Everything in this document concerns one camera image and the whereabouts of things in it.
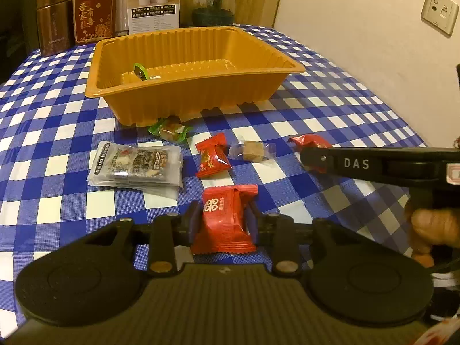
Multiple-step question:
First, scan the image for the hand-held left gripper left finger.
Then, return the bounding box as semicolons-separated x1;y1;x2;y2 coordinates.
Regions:
77;201;202;277

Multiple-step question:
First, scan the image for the orange plastic tray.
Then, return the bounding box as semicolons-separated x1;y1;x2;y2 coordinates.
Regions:
85;26;307;127

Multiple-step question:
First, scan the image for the green candy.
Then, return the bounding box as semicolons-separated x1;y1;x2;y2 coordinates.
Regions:
148;117;192;141

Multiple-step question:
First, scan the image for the large red pillow packet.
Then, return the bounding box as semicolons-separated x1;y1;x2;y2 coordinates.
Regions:
190;184;258;256

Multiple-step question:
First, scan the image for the white product box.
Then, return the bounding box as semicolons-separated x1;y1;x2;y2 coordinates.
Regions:
127;0;181;36

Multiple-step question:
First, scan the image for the glass jar with green base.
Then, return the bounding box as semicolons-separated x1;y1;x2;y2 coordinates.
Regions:
191;0;237;28

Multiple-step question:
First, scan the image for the red gold printed box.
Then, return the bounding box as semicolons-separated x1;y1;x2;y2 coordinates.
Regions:
73;0;118;47

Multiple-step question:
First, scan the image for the black appliance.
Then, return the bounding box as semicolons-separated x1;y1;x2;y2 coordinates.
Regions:
0;0;47;84

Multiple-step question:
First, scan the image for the blue white checked tablecloth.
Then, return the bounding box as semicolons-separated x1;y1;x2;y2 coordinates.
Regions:
0;24;430;335

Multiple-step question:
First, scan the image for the grey clear snack packet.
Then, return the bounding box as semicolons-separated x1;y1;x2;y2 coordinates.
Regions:
87;141;185;200

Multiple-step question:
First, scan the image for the red twist-end candy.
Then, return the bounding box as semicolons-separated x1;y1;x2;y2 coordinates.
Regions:
195;133;231;178

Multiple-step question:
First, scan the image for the beige wall plate with ports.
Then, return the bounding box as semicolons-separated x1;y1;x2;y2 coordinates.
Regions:
421;0;460;37

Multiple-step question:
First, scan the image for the brown metal canister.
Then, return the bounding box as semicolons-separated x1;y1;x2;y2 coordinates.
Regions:
36;0;74;57

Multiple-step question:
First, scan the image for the clear wrapped brown candy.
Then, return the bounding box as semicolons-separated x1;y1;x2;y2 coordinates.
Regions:
229;137;277;162

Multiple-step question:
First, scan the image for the yellow-green candy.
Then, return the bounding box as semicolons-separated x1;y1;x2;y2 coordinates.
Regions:
132;62;162;82

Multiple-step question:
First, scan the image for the person's right hand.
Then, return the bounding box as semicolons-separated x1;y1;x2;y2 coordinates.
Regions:
403;201;460;267

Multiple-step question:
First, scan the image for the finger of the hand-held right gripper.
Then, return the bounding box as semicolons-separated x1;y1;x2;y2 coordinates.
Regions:
300;145;340;174

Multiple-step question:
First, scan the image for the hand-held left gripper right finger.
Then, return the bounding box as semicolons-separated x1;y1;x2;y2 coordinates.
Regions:
248;201;364;277

